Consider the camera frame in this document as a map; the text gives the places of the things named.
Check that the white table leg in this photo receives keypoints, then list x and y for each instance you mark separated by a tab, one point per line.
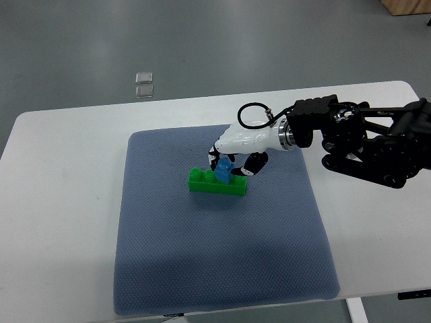
356	310

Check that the small blue block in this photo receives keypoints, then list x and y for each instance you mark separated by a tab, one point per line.
223	170

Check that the wooden box corner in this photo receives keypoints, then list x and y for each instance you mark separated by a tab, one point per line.
407	7

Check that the metal floor plate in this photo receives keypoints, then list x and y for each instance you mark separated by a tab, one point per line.
144	91
144	77

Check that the blue grey foam mat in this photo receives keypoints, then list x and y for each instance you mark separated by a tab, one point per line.
180	251

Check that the lower metal floor plate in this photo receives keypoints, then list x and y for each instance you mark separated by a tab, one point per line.
144	91

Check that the black table control panel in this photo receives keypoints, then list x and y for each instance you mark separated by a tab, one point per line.
414	294

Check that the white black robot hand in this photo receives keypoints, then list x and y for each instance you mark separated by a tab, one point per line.
251	142

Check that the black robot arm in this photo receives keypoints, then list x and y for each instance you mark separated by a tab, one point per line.
386	146

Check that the long green block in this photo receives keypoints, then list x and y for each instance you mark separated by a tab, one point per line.
206	181

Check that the upper metal floor plate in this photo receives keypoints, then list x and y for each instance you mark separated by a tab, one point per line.
144	77

